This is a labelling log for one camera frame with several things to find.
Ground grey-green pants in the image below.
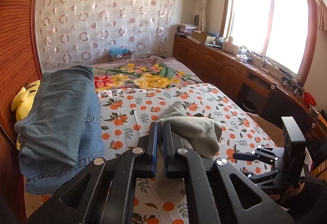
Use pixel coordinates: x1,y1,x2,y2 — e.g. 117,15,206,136
156,101,222,198

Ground wooden side cabinet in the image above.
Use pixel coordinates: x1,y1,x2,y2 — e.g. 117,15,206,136
172,35,326,165

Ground folded blue jeans stack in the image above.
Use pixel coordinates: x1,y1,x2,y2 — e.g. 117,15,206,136
15,65,104,195

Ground orange print bed sheet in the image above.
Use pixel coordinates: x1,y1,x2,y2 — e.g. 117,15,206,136
28,84,290,223

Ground white plastic jug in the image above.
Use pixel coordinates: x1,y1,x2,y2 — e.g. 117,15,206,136
222,37,234,53

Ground yellow plush toy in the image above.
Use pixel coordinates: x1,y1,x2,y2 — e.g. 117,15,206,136
10,80,42,150

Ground wooden framed window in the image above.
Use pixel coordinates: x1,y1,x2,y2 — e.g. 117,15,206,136
220,0,318,84

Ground cardboard box on cabinet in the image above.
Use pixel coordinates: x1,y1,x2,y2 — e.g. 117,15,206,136
191,30,216,44

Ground blue item in box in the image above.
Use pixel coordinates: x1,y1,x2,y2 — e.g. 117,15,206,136
109,47,132,62

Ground stack of books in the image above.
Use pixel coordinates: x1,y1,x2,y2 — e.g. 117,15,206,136
176,24,198,35

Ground pink circle pattern curtain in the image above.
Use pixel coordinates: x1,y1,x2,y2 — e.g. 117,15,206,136
36,0,176,70

